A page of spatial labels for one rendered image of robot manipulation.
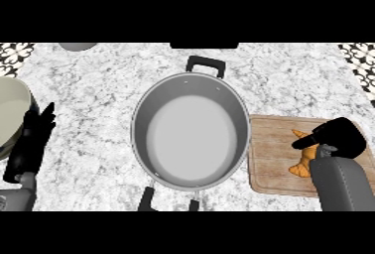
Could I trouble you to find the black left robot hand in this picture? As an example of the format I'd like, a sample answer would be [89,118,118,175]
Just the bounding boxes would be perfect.
[1,101,58,185]

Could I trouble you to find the golden brown croissant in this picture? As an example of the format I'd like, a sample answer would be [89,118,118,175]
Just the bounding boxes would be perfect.
[286,129,320,179]

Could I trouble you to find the pale green round dish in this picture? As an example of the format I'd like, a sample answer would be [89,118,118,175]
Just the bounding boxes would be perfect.
[0,75,34,162]

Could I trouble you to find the grey pot with black handles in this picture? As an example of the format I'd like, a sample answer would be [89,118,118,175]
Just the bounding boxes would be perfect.
[128,55,252,212]

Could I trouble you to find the wooden cutting board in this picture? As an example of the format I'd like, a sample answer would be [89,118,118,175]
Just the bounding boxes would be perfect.
[248,114,375,198]

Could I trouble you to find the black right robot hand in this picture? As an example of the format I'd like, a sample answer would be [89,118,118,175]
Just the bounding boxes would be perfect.
[289,116,368,159]

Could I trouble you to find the grey round object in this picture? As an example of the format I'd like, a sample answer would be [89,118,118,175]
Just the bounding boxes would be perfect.
[58,43,97,53]

